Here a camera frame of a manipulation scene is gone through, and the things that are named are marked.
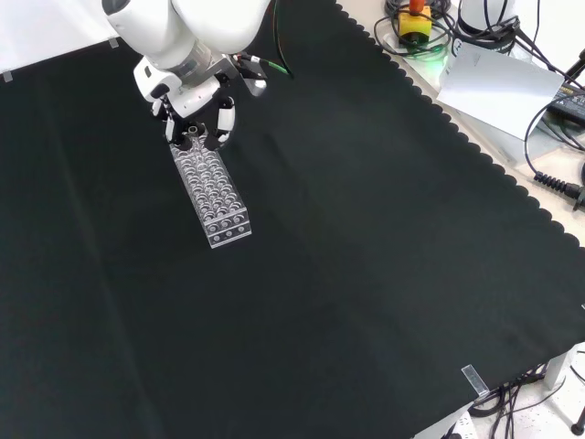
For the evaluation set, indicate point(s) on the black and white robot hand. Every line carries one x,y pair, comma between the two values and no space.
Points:
192,98

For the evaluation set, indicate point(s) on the clear glass test tube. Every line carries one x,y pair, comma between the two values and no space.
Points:
194,130

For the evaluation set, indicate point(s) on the clear acrylic test tube rack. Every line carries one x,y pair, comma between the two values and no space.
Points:
215,201

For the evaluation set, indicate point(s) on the clear cloth clip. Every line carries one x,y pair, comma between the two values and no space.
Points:
113,43
7,76
474,379

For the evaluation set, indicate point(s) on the black bench cloth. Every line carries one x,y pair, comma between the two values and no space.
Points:
343,251

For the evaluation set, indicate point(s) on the yellow stop button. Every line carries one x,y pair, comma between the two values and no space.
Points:
413,25

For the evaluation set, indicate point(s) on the pale board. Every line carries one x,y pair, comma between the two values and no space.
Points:
498,87

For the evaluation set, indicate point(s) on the black power adapter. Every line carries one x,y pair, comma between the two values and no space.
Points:
569,103

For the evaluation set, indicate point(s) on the white power strip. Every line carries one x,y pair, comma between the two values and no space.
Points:
457,425

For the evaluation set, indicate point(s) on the white bench leg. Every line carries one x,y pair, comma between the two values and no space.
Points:
555,370

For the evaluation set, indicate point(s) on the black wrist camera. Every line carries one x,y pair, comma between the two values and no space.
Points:
253,73

